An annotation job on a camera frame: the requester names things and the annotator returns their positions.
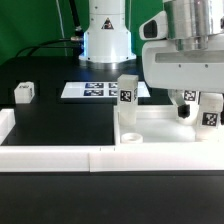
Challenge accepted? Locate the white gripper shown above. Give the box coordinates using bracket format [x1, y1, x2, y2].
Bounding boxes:
[139, 0, 224, 119]

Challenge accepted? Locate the white square table top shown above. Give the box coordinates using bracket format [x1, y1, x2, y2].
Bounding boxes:
[114, 105, 224, 145]

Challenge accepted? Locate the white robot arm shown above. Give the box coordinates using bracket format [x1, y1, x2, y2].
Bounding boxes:
[79, 0, 224, 115]

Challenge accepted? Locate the white tag sheet with markers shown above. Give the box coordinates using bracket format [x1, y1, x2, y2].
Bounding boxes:
[60, 81, 151, 99]

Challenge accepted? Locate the white U-shaped fence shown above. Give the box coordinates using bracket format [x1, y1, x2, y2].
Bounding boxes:
[0, 109, 224, 172]

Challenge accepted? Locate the black cable bundle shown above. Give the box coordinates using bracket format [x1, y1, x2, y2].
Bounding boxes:
[14, 0, 84, 58]

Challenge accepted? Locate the white thin cable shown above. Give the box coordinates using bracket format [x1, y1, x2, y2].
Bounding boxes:
[54, 0, 69, 58]

